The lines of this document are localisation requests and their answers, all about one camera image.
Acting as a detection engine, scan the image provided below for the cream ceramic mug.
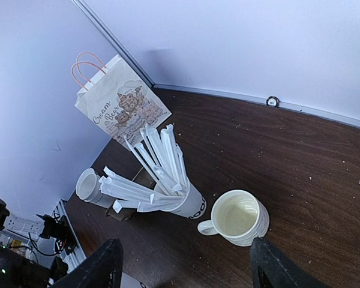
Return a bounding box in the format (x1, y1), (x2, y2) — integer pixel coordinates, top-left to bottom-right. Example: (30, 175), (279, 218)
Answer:
(197, 190), (270, 247)

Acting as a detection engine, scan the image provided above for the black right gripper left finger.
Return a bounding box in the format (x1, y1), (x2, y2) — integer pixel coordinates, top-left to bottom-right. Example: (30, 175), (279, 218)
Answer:
(52, 239), (124, 288)

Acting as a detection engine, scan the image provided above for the paper cup holding straws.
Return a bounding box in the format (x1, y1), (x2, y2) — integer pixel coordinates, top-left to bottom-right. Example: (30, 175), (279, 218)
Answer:
(163, 182), (207, 220)

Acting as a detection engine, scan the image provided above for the white printed paper bag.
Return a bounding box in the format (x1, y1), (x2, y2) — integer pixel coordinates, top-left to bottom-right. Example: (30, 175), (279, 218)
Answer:
(72, 52), (172, 148)

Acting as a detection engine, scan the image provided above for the bundle of wrapped white straws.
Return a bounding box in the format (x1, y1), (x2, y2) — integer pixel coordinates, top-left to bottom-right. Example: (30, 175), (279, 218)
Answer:
(100, 124), (190, 213)

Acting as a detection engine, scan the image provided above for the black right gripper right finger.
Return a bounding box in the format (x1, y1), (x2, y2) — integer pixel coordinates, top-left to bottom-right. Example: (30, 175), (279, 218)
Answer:
(250, 238), (328, 288)

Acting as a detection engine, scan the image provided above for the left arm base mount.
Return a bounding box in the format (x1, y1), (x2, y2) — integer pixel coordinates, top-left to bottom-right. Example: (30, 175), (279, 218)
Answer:
(0, 199), (78, 287)

